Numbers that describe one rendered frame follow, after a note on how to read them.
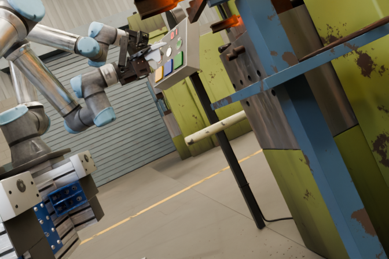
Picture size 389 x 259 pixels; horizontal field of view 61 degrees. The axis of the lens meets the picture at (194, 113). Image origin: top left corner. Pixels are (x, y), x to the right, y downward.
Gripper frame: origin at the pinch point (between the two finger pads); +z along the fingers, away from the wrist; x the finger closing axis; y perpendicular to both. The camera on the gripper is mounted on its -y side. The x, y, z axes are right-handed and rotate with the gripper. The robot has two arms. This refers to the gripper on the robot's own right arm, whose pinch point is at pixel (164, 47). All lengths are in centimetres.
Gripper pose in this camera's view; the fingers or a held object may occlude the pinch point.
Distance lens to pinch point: 125.6
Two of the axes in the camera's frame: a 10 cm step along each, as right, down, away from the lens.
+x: 2.2, -1.0, -9.7
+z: 8.8, -4.0, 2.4
